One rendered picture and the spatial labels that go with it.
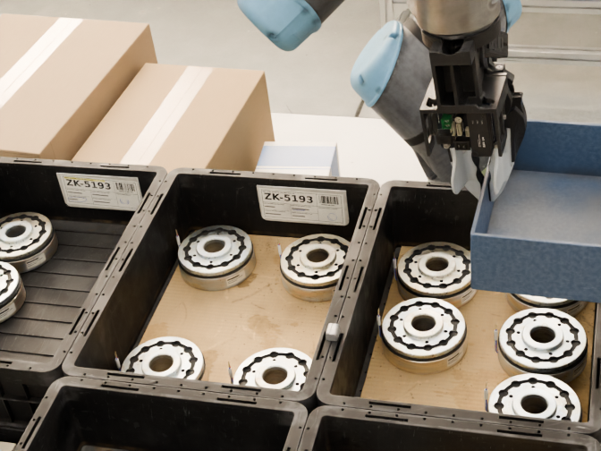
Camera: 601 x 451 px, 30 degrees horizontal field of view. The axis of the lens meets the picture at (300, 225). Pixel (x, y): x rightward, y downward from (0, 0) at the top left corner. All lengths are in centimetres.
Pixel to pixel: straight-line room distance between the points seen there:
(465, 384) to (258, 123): 71
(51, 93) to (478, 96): 99
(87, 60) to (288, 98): 156
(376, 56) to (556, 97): 179
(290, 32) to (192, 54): 272
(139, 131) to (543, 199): 79
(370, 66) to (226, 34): 225
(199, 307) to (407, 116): 42
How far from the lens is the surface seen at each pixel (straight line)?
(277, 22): 104
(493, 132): 105
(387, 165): 191
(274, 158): 180
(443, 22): 99
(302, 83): 350
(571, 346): 135
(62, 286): 158
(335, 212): 152
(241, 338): 143
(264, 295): 149
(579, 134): 122
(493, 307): 144
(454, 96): 101
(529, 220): 119
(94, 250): 163
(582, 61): 331
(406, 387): 135
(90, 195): 164
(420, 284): 143
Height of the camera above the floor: 182
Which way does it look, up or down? 38 degrees down
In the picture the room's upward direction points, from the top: 8 degrees counter-clockwise
